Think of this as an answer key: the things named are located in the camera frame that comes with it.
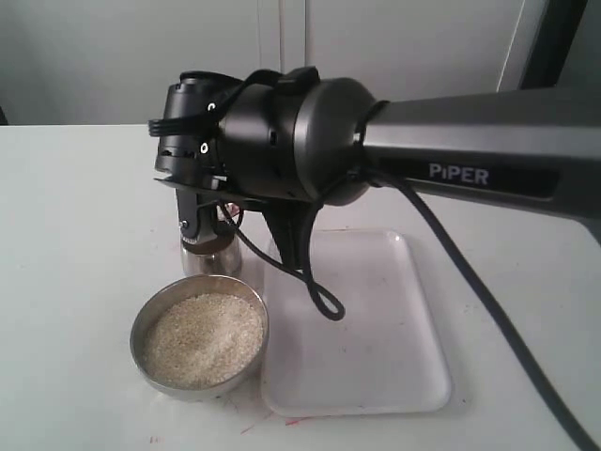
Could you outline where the dark vertical post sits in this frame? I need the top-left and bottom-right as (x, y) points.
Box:
(518, 0), (588, 90)

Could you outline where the steel bowl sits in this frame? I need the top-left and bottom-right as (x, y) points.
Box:
(130, 275), (270, 401)

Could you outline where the white cabinet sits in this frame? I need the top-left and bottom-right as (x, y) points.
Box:
(1, 1), (545, 125)

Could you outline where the small steel cup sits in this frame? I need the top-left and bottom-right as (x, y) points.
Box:
(180, 235), (242, 277)

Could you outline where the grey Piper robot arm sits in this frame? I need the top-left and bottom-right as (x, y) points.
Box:
(148, 67), (600, 269)

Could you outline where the white plastic tray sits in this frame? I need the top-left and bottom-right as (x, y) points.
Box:
(261, 229), (452, 417)

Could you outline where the beige granular powder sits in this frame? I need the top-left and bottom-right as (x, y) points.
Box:
(143, 293), (264, 390)

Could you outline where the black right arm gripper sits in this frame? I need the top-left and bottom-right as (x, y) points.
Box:
(152, 70), (309, 270)

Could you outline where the black cable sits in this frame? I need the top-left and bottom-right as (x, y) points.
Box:
(147, 70), (601, 451)

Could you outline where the brown wooden spoon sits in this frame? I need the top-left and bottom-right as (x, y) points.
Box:
(195, 234), (234, 254)

